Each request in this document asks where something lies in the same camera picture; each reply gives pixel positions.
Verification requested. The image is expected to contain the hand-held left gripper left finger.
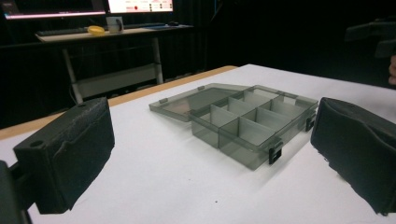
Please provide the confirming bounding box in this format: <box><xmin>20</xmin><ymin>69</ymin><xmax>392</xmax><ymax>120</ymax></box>
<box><xmin>12</xmin><ymin>96</ymin><xmax>116</xmax><ymax>215</ymax></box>

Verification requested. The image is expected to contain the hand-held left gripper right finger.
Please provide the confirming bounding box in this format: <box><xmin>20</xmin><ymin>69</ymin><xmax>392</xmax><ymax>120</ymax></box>
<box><xmin>309</xmin><ymin>96</ymin><xmax>396</xmax><ymax>217</ymax></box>

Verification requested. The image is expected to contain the computer monitor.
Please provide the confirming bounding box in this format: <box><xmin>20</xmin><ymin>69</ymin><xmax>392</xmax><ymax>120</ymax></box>
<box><xmin>2</xmin><ymin>0</ymin><xmax>106</xmax><ymax>21</ymax></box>
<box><xmin>106</xmin><ymin>0</ymin><xmax>174</xmax><ymax>15</ymax></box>

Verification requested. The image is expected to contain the black keyboard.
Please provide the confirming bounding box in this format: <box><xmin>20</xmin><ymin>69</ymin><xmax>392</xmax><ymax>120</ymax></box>
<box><xmin>35</xmin><ymin>27</ymin><xmax>90</xmax><ymax>37</ymax></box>

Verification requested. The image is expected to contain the white mug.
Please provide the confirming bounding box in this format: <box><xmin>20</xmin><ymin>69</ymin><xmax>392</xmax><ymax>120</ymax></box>
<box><xmin>106</xmin><ymin>16</ymin><xmax>125</xmax><ymax>34</ymax></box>

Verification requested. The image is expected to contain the clear grey compartment box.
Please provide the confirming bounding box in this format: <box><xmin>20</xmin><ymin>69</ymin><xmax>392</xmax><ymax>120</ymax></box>
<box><xmin>148</xmin><ymin>82</ymin><xmax>319</xmax><ymax>172</ymax></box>

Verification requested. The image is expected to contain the yellow round lid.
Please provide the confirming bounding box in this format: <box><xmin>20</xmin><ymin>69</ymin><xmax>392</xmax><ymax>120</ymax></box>
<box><xmin>87</xmin><ymin>25</ymin><xmax>106</xmax><ymax>36</ymax></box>

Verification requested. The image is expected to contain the white-legged desk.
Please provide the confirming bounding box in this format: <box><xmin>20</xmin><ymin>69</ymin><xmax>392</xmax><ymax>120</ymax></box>
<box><xmin>35</xmin><ymin>24</ymin><xmax>194</xmax><ymax>105</ymax></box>

